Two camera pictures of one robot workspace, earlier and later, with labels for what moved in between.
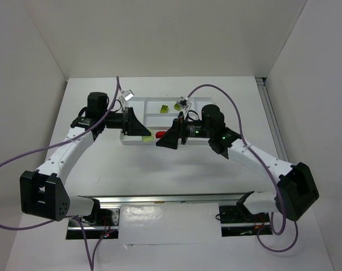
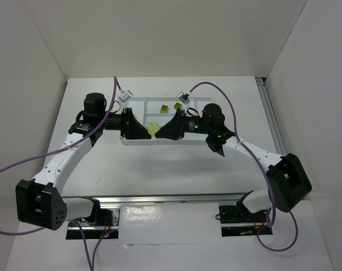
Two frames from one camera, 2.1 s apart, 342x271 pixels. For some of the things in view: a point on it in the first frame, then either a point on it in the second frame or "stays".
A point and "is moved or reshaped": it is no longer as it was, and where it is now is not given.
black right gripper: x=182 y=130 -> x=181 y=124
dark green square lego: x=177 y=106 stays
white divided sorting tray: x=156 y=113 stays
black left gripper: x=126 y=121 stays
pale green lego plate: x=148 y=138 is moved or reshaped
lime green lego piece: x=164 y=109 stays
